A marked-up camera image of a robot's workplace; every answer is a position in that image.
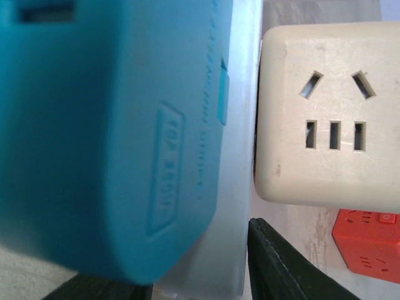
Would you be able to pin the beige cube socket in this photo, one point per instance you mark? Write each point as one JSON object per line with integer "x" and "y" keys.
{"x": 328, "y": 116}

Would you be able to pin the red cube socket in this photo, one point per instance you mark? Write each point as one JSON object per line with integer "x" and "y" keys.
{"x": 369, "y": 243}

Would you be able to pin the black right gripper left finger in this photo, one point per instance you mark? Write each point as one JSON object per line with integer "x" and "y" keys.
{"x": 84, "y": 287}

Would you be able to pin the white power strip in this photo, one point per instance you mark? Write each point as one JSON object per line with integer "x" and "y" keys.
{"x": 215, "y": 267}

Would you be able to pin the cyan socket block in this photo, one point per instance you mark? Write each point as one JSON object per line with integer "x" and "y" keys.
{"x": 112, "y": 114}

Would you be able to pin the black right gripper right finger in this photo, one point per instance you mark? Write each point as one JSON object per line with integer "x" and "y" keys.
{"x": 278, "y": 271}

